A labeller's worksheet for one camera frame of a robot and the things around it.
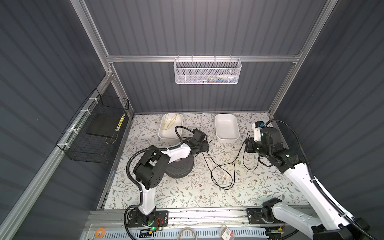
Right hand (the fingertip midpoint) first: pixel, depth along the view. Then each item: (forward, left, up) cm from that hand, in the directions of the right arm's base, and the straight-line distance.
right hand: (247, 141), depth 75 cm
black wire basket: (-1, +77, +7) cm, 77 cm away
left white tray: (+22, +48, -22) cm, 58 cm away
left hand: (+9, +20, -18) cm, 29 cm away
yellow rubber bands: (+32, +49, -22) cm, 62 cm away
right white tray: (+25, +4, -22) cm, 34 cm away
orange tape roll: (-37, +71, -22) cm, 83 cm away
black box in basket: (+5, +72, +8) cm, 72 cm away
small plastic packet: (-37, +13, -21) cm, 44 cm away
